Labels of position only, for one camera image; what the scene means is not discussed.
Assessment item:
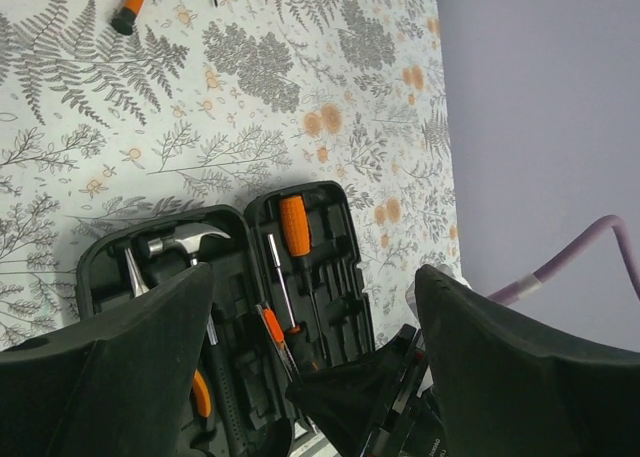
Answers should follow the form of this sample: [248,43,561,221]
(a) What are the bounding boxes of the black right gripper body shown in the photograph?
[359,324,450,456]

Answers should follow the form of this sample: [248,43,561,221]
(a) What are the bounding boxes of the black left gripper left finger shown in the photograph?
[1,270,213,456]

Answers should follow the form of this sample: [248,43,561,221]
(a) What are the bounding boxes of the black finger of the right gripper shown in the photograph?
[286,343,400,456]

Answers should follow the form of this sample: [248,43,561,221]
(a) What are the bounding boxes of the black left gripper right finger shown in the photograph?
[419,290,639,456]

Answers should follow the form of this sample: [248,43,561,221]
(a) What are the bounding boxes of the thick orange black screwdriver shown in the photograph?
[266,233,320,373]

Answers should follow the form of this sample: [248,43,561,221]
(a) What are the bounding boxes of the orange black needle-nose pliers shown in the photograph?
[122,246,213,419]

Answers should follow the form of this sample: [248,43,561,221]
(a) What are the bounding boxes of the orange utility knife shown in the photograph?
[256,304,300,381]

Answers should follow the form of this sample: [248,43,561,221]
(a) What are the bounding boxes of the black plastic tool case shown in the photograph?
[76,181,375,456]

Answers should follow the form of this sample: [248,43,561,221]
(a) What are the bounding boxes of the claw hammer black handle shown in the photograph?
[138,222,247,456]

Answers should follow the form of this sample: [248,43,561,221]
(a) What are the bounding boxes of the long orange black screwdriver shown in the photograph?
[279,195,329,364]

